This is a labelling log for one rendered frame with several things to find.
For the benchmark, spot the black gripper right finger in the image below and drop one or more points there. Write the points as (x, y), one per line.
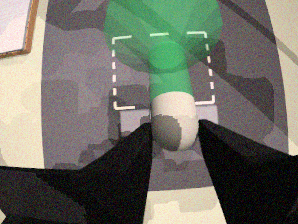
(255, 184)

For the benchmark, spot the dark grey flat mat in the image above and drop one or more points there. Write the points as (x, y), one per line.
(83, 87)

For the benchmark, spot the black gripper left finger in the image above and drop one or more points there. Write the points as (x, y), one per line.
(110, 190)

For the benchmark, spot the green glass bottle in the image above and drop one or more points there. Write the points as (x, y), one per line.
(165, 38)

